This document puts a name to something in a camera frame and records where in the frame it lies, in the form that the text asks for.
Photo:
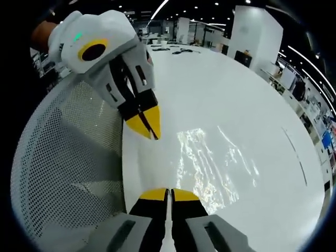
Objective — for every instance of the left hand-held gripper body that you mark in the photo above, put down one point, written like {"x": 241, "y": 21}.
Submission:
{"x": 92, "y": 34}

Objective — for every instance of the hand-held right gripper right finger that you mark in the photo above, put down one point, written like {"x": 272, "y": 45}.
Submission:
{"x": 199, "y": 231}

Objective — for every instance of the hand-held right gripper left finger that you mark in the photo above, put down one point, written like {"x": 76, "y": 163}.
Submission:
{"x": 141, "y": 231}

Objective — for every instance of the clear food packaging bag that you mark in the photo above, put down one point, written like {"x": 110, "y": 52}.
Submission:
{"x": 199, "y": 162}

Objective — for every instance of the small black device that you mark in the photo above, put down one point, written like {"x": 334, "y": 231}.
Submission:
{"x": 176, "y": 52}
{"x": 160, "y": 49}
{"x": 190, "y": 50}

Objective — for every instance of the white pot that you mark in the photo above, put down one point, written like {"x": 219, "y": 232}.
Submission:
{"x": 156, "y": 42}
{"x": 164, "y": 42}

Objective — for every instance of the black cabinet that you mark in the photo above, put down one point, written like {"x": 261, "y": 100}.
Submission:
{"x": 242, "y": 59}

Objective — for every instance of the white box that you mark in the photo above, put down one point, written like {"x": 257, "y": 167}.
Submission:
{"x": 287, "y": 78}

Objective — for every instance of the blue box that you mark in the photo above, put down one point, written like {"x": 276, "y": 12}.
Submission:
{"x": 326, "y": 139}

